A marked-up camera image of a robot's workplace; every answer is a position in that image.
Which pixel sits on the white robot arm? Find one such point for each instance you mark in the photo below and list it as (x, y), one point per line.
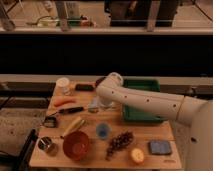
(193, 112)

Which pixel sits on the purple bowl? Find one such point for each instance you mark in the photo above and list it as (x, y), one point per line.
(98, 81)

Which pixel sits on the grey blue cloth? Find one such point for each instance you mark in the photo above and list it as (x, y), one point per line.
(93, 106)

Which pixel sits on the black rectangular block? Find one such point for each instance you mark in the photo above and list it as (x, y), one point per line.
(84, 87)

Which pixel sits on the green plastic tray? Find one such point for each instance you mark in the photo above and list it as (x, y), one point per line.
(131, 114)

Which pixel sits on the blue cup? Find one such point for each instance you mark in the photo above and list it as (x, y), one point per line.
(102, 131)

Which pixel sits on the orange carrot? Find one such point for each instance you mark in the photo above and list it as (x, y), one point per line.
(61, 102)

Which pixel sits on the purple grape bunch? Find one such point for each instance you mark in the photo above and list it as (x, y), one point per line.
(119, 143)

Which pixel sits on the wooden table board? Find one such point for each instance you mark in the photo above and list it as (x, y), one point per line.
(95, 157)

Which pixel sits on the orange red bowl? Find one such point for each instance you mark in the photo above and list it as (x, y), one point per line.
(76, 145)

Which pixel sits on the halved orange fruit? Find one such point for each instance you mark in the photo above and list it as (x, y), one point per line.
(137, 155)

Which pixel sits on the blue sponge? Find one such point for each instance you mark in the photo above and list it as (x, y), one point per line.
(160, 147)

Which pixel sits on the metal cup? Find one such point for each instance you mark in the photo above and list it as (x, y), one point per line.
(48, 146)

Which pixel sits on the black handled knife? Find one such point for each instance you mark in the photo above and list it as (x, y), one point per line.
(71, 110)

